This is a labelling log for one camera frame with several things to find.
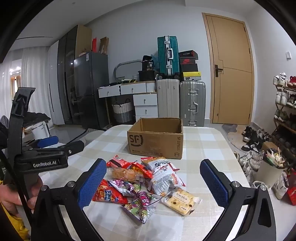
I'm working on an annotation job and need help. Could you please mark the black storage box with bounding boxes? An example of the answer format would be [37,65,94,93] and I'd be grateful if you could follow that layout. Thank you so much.
[138,70,156,82]

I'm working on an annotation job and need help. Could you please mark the dark red snack packet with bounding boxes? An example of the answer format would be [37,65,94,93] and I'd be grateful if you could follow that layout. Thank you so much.
[106,155,131,169]

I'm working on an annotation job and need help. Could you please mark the dark glass cabinet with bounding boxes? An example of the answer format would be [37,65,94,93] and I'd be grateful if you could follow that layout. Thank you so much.
[57,25,78,126]

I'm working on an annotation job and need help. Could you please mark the red stick snack bag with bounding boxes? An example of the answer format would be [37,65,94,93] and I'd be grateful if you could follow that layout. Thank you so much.
[92,179,128,205]

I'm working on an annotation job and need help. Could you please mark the white appliance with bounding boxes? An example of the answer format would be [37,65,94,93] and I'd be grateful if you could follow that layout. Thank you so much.
[31,121,50,140]

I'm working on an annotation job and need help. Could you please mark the black white patterned rug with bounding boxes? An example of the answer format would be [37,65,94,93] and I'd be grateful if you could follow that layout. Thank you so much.
[76,127,107,140]

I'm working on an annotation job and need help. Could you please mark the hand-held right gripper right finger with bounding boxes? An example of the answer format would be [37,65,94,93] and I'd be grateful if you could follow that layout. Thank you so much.
[200,159,275,241]

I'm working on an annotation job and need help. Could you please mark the beige suitcase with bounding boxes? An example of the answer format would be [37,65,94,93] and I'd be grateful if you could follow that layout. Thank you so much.
[156,79,180,118]

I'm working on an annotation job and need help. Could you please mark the white trash bin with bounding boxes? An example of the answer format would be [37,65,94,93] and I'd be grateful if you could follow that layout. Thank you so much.
[256,148,288,190]

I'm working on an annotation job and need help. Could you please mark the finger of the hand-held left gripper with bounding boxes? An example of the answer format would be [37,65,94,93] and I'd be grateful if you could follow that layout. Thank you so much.
[35,140,85,160]
[23,136,59,151]

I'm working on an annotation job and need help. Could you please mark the flat cardboard sheet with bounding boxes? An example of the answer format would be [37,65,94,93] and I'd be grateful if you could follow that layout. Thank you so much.
[75,24,93,57]

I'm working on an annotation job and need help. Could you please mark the white desk with drawers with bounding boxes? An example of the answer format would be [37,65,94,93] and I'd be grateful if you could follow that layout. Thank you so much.
[98,81,159,129]

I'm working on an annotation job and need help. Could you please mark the white and red snack bag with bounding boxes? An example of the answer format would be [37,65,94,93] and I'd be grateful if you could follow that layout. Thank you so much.
[141,157,186,195]

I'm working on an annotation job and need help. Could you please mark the teal suitcase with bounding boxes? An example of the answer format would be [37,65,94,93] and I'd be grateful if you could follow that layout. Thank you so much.
[157,36,180,77]

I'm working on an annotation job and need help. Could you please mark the white wardrobe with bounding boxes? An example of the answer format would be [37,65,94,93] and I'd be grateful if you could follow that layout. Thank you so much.
[47,40,65,126]

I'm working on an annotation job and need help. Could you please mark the black fridge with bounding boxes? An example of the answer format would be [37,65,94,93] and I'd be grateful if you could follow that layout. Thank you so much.
[73,51,110,131]

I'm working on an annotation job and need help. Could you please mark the black bag with label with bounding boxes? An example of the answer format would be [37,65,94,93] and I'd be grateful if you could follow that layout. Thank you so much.
[142,55,155,71]

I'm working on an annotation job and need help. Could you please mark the person's left hand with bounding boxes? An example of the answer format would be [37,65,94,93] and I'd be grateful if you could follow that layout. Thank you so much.
[0,177,43,217]

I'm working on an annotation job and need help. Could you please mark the purple green candy packet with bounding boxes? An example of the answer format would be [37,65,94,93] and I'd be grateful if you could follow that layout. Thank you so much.
[124,191,160,224]

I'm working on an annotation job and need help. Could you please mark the wooden shoe rack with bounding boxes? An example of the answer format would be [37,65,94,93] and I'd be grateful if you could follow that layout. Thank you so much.
[272,84,296,168]

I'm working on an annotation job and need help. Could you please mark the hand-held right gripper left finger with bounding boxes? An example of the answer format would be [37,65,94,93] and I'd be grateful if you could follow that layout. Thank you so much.
[31,158,107,241]

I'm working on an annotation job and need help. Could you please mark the small cardboard box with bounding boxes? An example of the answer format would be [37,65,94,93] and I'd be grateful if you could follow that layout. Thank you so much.
[261,141,278,154]

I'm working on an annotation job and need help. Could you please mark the black cloth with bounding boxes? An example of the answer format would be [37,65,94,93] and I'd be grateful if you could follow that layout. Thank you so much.
[23,111,51,127]

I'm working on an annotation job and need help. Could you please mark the white grey woven basket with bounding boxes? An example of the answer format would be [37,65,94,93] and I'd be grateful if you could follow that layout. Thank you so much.
[112,99,135,123]

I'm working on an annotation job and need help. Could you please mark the cream biscuit packet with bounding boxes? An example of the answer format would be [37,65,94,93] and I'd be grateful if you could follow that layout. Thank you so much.
[161,188,202,216]

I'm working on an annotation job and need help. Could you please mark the brown cardboard box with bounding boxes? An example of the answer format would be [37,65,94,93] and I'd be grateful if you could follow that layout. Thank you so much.
[127,117,184,160]

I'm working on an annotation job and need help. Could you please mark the shoe rack with shoes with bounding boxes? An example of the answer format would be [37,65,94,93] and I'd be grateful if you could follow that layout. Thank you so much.
[272,72,296,150]

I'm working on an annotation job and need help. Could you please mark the grey floor mat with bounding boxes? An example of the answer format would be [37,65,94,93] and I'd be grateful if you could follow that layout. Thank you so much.
[222,124,238,134]

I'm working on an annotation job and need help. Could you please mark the silver suitcase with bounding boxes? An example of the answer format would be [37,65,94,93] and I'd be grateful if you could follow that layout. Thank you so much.
[180,81,206,127]

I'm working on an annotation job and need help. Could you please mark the light blue plastic bag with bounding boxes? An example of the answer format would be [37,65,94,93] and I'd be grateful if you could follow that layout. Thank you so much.
[151,52,160,70]

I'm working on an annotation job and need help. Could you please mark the wooden door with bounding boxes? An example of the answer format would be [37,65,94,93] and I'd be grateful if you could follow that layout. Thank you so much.
[202,13,254,127]

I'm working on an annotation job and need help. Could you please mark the grey curved metal frame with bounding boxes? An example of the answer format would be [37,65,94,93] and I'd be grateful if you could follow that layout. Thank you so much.
[114,60,142,81]

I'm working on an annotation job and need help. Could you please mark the pile of assorted sneakers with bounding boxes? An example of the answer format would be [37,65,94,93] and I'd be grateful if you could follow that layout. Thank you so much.
[233,125,290,200]

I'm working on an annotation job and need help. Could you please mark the clear packet of brown cake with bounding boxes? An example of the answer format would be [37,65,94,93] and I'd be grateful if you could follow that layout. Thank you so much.
[109,167,140,181]

